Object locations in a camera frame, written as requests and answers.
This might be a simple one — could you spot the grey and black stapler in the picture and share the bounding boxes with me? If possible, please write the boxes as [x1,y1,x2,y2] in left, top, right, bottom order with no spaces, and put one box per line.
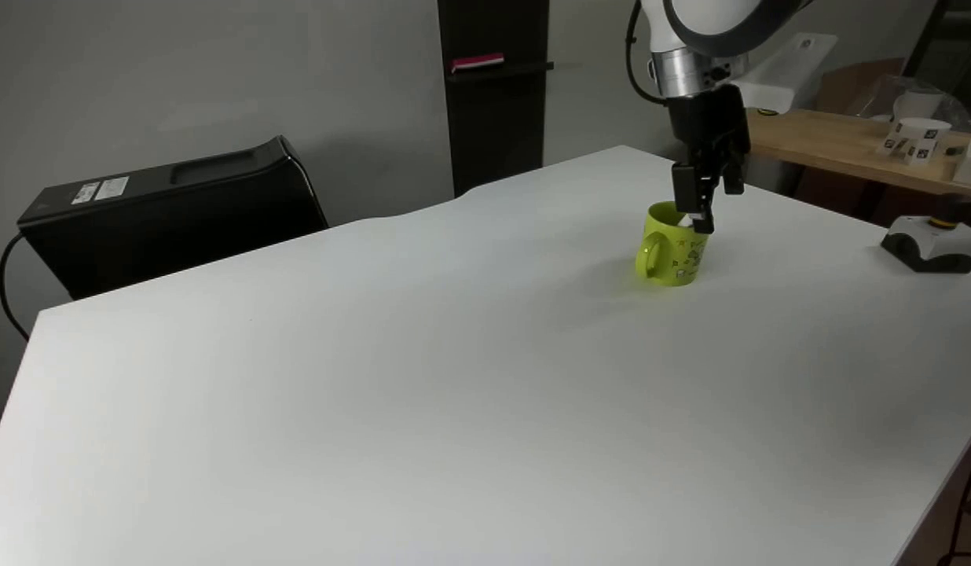
[879,211,971,277]

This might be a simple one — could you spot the lime green mug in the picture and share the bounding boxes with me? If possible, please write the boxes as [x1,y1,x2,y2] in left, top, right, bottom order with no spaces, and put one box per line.
[632,198,710,290]

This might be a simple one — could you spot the white patterned cup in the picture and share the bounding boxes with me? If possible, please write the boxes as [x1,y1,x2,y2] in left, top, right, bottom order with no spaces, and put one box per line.
[879,113,957,165]

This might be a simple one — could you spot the black power cable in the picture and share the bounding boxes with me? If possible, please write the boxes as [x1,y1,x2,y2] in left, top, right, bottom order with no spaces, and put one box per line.
[0,229,38,341]

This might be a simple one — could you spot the wooden side table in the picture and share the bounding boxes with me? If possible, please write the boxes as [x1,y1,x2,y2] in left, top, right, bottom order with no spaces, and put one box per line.
[748,108,971,206]

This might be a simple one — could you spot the black office chair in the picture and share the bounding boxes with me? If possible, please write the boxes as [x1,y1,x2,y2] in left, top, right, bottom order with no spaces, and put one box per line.
[901,0,971,108]

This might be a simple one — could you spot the clear plastic container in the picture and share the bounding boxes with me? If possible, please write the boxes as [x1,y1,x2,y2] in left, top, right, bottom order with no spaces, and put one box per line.
[859,69,971,125]

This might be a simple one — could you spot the tall black cabinet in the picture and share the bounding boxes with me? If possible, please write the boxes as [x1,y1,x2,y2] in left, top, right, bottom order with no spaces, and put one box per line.
[436,0,558,198]

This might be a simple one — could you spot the black computer tower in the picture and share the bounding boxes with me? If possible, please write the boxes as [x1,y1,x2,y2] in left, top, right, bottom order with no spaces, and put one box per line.
[17,133,332,302]

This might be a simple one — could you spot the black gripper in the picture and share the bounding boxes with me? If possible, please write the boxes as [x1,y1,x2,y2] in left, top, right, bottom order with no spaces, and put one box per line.
[667,81,755,236]

